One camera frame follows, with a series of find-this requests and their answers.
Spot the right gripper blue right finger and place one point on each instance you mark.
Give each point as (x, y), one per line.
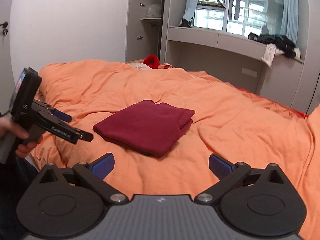
(220, 167)

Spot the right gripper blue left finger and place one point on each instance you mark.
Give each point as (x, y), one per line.
(103, 166)

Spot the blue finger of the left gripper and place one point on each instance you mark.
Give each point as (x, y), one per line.
(62, 116)

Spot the dark red long-sleeve sweater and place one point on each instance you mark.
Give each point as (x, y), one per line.
(146, 127)

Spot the dark clothes pile on sill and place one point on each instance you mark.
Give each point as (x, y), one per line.
(282, 43)

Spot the person's left hand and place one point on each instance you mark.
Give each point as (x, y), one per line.
(7, 125)

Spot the orange duvet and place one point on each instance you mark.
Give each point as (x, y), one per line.
(225, 122)

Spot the floral patterned fabric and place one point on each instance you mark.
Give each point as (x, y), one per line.
(139, 65)

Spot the red bed sheet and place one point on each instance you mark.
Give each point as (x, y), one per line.
(282, 110)

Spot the red plush item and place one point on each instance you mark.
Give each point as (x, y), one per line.
(152, 61)

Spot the grey window bench desk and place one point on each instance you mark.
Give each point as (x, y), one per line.
(212, 36)

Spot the white cloth hanging off sill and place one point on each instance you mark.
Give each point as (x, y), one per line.
(270, 52)

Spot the plastic bag on shelf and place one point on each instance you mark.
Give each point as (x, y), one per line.
(154, 11)

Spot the grey wardrobe cabinet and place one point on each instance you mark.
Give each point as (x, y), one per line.
(142, 33)

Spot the light blue curtain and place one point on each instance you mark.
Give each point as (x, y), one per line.
(289, 25)

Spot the door handle with lock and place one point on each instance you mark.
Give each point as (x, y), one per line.
(5, 28)

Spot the white wall socket plate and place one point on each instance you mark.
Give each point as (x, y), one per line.
(249, 72)

